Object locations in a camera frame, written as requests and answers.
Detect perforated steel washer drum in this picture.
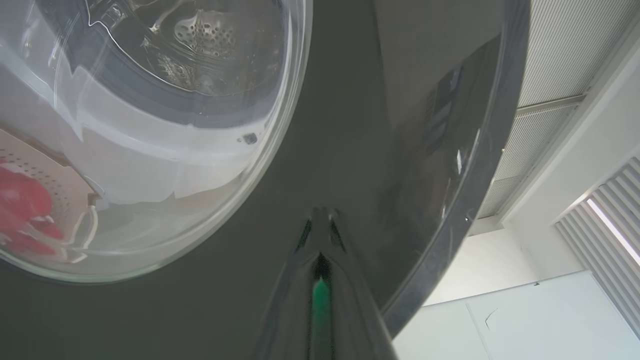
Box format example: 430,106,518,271
145,0,281,96

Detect black washing machine door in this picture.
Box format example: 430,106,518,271
0,0,531,360

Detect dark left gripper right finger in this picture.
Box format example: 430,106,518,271
320,207,398,360

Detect long ceiling light strip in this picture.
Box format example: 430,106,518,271
585,197,640,266

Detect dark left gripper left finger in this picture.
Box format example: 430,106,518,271
252,207,321,360

